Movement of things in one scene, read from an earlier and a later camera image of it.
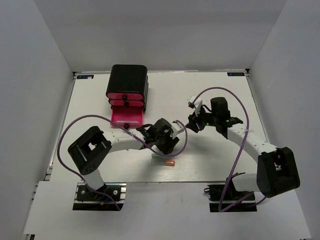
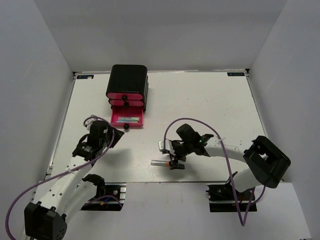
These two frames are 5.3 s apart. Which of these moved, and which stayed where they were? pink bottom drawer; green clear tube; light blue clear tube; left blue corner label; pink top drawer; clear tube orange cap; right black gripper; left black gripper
Moved: right black gripper; left black gripper; green clear tube
Stayed: pink top drawer; clear tube orange cap; left blue corner label; pink bottom drawer; light blue clear tube
